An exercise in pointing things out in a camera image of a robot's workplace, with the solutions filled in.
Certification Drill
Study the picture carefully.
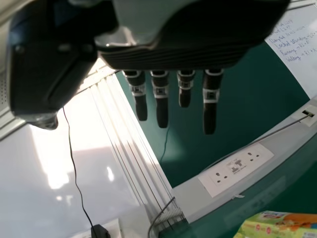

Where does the thin black cable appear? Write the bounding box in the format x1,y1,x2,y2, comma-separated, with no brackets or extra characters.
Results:
61,106,97,227

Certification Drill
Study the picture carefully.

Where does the thin green cable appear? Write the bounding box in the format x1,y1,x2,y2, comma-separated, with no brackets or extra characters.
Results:
159,126,172,172

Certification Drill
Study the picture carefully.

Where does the grey cable with black plug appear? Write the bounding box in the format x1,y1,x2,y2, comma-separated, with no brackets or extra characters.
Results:
250,110,311,147

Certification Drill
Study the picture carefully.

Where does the aluminium table rail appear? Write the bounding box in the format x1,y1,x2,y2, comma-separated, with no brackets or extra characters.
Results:
90,70,191,238

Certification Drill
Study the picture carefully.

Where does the grey cable with spiral wrap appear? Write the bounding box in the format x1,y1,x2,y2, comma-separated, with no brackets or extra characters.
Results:
148,196,184,238

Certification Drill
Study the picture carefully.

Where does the black plug adapter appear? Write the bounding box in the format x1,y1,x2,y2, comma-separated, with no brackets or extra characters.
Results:
90,224,111,238

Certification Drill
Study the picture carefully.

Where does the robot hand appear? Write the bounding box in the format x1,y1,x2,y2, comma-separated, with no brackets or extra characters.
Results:
6,0,291,136

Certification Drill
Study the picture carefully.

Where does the white sheet with handwriting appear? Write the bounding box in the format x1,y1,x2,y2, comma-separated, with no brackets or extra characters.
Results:
264,11,317,101

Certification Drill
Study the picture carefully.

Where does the perforated cable duct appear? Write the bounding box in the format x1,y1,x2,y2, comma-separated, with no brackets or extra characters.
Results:
0,69,28,139

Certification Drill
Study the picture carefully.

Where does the yellow-green biscuit packet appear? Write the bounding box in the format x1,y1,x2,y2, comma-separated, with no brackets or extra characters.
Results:
237,210,317,238

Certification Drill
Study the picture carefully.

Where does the white double socket plate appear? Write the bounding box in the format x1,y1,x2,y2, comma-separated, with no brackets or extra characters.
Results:
198,142,275,198

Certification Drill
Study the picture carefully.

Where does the white small socket plate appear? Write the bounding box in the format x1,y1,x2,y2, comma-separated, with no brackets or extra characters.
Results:
291,104,317,127

